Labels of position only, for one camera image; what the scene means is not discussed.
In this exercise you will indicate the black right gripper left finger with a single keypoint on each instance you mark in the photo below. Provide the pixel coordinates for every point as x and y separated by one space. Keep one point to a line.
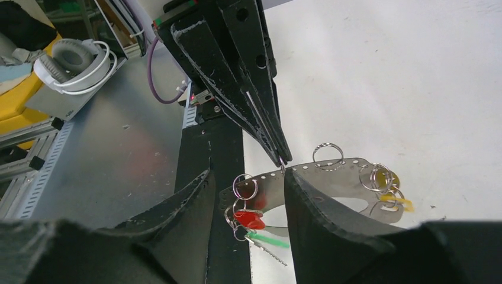
168 243

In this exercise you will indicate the yellow key tag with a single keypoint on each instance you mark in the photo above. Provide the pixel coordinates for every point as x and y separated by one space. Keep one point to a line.
394 196

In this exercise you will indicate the white grey headphones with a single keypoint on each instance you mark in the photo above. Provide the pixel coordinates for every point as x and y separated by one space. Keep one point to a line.
76 67

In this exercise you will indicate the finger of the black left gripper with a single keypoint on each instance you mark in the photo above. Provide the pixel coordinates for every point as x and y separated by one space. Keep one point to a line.
201 45
254 105

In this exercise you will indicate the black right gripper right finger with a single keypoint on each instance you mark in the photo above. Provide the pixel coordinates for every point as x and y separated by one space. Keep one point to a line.
332 243

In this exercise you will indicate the solid red key tag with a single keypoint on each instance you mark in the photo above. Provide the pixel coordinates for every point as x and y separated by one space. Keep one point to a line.
251 219

